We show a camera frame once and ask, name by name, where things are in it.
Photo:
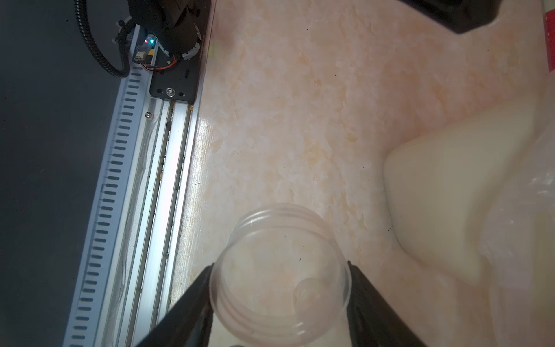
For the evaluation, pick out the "aluminium front rail frame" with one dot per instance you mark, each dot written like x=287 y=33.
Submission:
x=124 y=282

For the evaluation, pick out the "pink plastic bin liner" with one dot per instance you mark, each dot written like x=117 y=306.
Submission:
x=518 y=240

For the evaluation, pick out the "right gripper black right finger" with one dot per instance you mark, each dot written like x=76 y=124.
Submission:
x=371 y=320

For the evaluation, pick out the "cream trash bin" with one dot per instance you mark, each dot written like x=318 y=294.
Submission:
x=441 y=185

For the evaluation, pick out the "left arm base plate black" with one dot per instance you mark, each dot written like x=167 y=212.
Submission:
x=181 y=81

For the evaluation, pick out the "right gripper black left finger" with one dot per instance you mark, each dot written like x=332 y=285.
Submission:
x=189 y=322

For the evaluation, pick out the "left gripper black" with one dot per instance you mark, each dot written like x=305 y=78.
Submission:
x=459 y=16

